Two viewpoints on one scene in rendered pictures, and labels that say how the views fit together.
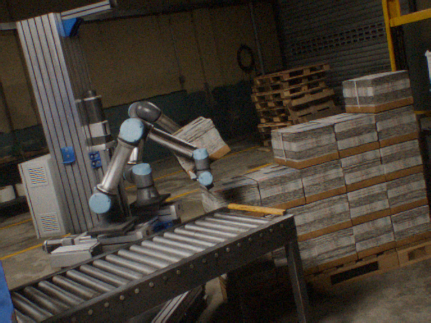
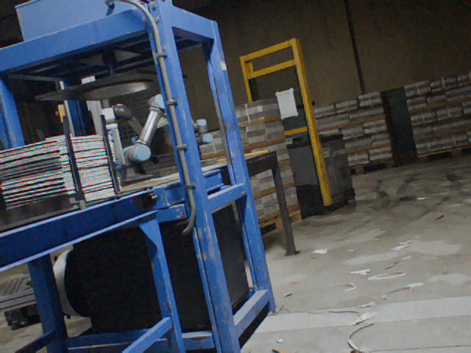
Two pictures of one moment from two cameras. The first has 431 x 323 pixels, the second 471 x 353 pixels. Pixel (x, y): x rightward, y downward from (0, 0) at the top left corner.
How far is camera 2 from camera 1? 2.68 m
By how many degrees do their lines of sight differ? 35
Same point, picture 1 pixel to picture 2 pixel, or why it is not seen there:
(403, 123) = (278, 131)
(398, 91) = (274, 110)
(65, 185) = not seen: hidden behind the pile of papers
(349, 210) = (258, 185)
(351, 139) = (255, 137)
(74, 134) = (94, 114)
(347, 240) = (260, 206)
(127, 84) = not seen: outside the picture
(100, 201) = (143, 151)
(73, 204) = not seen: hidden behind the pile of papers
